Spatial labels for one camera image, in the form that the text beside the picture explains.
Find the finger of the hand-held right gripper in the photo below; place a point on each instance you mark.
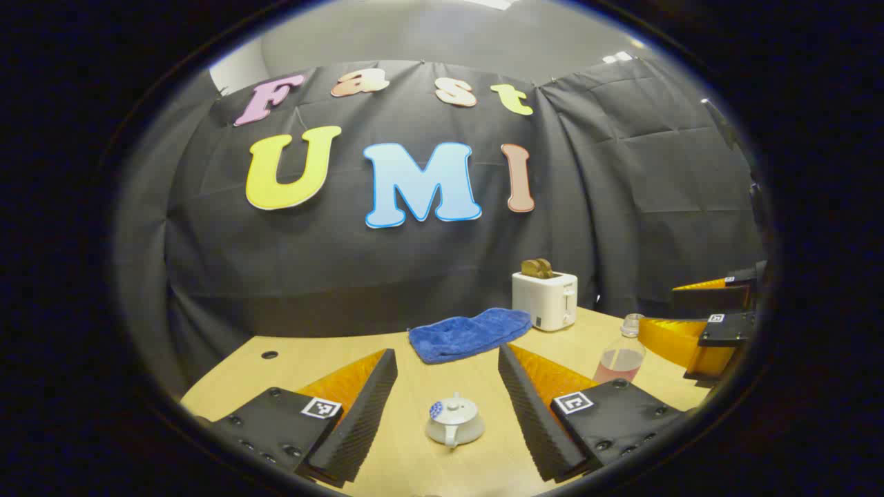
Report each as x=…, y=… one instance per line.
x=680, y=338
x=711, y=302

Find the clear plastic water bottle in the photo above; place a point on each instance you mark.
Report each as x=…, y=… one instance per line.
x=619, y=362

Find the white toaster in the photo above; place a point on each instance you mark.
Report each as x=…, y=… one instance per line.
x=542, y=300

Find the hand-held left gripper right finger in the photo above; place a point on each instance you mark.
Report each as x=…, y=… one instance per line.
x=532, y=421

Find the white ceramic teacup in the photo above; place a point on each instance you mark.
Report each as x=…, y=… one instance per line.
x=459, y=429

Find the blue towel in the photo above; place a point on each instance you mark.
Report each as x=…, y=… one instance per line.
x=463, y=335

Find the ceiling light panel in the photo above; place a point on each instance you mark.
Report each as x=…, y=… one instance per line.
x=494, y=3
x=617, y=56

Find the brown bread slice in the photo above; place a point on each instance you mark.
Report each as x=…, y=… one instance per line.
x=529, y=269
x=546, y=268

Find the white blue-patterned teacup lid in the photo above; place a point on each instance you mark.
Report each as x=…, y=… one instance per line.
x=452, y=411

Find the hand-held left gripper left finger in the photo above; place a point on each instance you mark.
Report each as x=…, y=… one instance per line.
x=359, y=421

